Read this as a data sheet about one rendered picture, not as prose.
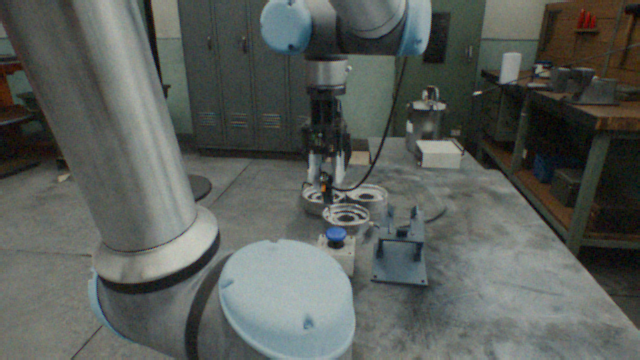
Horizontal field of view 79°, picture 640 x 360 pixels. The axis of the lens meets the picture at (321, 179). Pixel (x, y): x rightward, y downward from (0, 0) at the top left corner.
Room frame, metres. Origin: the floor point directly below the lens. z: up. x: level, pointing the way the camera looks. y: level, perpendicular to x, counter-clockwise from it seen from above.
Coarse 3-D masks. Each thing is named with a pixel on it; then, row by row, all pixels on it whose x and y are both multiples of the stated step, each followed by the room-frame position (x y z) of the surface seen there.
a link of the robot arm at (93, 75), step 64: (0, 0) 0.26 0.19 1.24; (64, 0) 0.26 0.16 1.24; (128, 0) 0.29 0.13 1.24; (64, 64) 0.26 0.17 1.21; (128, 64) 0.28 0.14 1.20; (64, 128) 0.27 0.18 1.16; (128, 128) 0.28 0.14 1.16; (128, 192) 0.28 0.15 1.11; (128, 256) 0.29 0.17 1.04; (192, 256) 0.30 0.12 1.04; (128, 320) 0.29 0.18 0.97
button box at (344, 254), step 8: (320, 240) 0.65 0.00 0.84; (328, 240) 0.65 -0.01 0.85; (344, 240) 0.65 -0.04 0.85; (352, 240) 0.65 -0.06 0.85; (320, 248) 0.62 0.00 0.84; (328, 248) 0.62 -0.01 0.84; (336, 248) 0.62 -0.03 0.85; (344, 248) 0.62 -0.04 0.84; (352, 248) 0.62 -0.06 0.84; (336, 256) 0.60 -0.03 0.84; (344, 256) 0.60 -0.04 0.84; (352, 256) 0.60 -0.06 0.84; (344, 264) 0.60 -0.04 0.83; (352, 264) 0.60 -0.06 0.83; (344, 272) 0.60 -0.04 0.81; (352, 272) 0.60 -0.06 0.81
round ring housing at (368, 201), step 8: (352, 192) 0.92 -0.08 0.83; (376, 192) 0.92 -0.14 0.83; (384, 192) 0.91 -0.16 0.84; (352, 200) 0.86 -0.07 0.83; (360, 200) 0.85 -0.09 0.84; (368, 200) 0.87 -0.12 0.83; (376, 200) 0.85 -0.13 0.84; (384, 200) 0.86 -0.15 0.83; (368, 208) 0.84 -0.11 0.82; (376, 208) 0.84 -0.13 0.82
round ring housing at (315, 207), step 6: (306, 192) 0.91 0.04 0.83; (312, 192) 0.92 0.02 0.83; (342, 192) 0.90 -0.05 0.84; (306, 198) 0.86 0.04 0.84; (312, 198) 0.88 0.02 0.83; (318, 198) 0.90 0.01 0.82; (342, 198) 0.86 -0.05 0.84; (306, 204) 0.86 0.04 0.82; (312, 204) 0.84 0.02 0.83; (318, 204) 0.84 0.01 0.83; (324, 204) 0.84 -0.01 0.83; (336, 204) 0.85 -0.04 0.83; (306, 210) 0.87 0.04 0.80; (312, 210) 0.85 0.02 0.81; (318, 210) 0.84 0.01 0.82
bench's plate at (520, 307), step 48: (432, 192) 0.99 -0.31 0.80; (480, 192) 0.99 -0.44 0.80; (432, 240) 0.73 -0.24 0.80; (480, 240) 0.73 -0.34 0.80; (528, 240) 0.73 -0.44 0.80; (384, 288) 0.56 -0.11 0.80; (432, 288) 0.56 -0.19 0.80; (480, 288) 0.56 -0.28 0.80; (528, 288) 0.56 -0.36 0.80; (576, 288) 0.56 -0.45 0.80; (384, 336) 0.45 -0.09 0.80; (432, 336) 0.45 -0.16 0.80; (480, 336) 0.45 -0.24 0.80; (528, 336) 0.45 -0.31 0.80; (576, 336) 0.45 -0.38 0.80; (624, 336) 0.45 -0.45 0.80
